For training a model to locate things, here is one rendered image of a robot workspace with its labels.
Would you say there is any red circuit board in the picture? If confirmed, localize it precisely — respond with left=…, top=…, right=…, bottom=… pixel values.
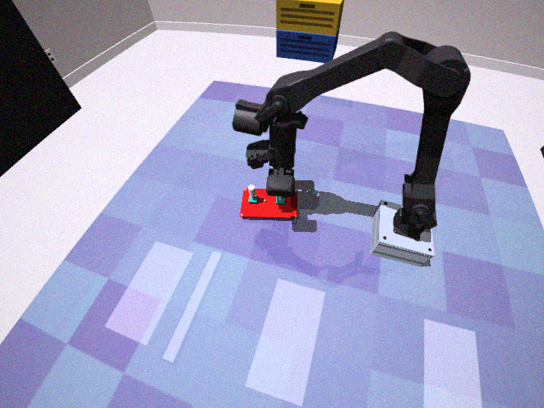
left=240, top=184, right=298, bottom=220

